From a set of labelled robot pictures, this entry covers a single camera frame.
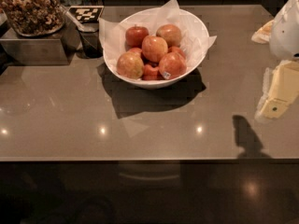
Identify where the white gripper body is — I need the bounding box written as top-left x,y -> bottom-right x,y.
269,0 -> 299,60

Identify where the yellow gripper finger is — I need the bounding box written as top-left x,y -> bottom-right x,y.
251,21 -> 273,44
255,60 -> 299,122

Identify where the red apple with sticker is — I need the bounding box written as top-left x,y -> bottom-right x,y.
159,52 -> 187,79

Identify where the small red apple right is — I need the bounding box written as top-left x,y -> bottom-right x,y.
168,46 -> 186,59

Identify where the small red apple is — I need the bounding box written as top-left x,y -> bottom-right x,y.
168,46 -> 186,59
129,47 -> 144,59

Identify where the red-yellow apple back right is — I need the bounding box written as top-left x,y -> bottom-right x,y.
156,24 -> 182,47

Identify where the large centre top apple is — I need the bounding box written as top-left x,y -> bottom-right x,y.
142,35 -> 168,63

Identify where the red apple bottom centre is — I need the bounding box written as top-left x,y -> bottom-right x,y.
142,64 -> 163,80

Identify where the red apple back left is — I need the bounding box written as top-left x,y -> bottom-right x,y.
125,25 -> 149,47

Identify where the small red apple middle left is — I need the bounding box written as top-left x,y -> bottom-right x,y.
129,47 -> 144,59

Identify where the yellow-red apple front left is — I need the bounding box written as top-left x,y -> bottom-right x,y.
117,52 -> 144,79

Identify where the white paper bowl liner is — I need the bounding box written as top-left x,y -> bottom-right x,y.
98,0 -> 218,77

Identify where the dark glass cup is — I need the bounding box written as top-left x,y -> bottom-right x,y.
79,31 -> 103,58

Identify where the black white marker tag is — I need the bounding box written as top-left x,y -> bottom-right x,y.
69,6 -> 104,23

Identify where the metal box stand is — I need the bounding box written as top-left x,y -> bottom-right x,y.
0,21 -> 80,66

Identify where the glass jar of nuts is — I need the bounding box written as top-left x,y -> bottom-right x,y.
0,0 -> 64,37

